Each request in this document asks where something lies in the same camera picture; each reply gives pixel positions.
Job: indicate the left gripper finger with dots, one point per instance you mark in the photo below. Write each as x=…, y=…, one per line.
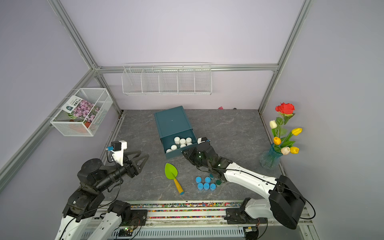
x=129, y=156
x=140, y=162

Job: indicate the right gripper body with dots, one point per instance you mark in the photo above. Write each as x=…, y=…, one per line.
x=194, y=156

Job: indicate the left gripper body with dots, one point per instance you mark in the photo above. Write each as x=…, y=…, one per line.
x=130, y=170

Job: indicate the teal top drawer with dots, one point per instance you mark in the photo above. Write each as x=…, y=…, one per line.
x=168, y=141

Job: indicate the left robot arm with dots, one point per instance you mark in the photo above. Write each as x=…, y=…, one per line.
x=83, y=204

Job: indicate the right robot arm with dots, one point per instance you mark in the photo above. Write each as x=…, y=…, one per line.
x=281, y=200

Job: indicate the teal drawer cabinet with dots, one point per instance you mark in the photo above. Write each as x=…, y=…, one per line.
x=172, y=121

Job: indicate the purple flower seed packet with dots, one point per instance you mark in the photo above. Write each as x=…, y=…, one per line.
x=80, y=109

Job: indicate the teal glass vase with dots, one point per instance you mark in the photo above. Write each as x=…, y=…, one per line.
x=271, y=158

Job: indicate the artificial flower bouquet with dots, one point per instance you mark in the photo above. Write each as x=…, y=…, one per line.
x=283, y=144

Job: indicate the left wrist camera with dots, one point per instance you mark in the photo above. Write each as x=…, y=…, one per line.
x=117, y=149

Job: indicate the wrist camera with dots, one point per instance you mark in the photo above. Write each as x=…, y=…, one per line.
x=117, y=149
x=202, y=140

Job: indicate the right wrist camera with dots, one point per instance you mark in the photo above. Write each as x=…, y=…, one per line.
x=202, y=140

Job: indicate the green trowel yellow handle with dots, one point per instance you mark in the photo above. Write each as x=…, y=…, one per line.
x=171, y=173

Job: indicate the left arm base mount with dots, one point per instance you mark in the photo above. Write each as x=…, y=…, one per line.
x=121, y=213

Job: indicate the white wire basket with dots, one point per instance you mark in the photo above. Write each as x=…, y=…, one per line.
x=75, y=128

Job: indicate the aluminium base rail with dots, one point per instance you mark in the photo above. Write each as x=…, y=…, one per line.
x=169, y=219

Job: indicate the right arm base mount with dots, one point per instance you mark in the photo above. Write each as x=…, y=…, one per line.
x=238, y=217

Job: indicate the white wire wall shelf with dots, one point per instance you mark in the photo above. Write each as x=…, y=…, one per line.
x=188, y=78

